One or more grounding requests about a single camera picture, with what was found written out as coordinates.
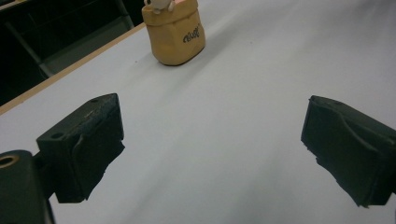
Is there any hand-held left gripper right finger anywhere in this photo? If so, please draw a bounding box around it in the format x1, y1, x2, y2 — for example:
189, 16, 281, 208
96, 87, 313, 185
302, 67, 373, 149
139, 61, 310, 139
300, 94, 396, 208

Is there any yellow paper-look storage bag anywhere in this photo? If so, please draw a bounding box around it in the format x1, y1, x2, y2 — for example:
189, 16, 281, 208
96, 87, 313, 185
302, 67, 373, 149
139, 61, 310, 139
141, 0, 206, 67

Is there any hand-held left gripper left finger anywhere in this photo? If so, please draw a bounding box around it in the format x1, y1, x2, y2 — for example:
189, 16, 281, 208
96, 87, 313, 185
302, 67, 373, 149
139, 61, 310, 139
35, 92, 126, 204

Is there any light wooden board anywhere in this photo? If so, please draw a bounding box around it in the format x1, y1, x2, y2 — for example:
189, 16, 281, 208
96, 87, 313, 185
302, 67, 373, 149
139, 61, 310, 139
0, 0, 27, 11

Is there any small white plush toy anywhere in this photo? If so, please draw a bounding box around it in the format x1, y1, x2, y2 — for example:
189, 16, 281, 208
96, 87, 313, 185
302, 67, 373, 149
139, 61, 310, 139
143, 0, 177, 15

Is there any grey metal frame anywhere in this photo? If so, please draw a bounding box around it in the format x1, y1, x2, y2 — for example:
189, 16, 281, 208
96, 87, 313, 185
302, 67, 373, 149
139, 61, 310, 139
3, 0, 135, 78

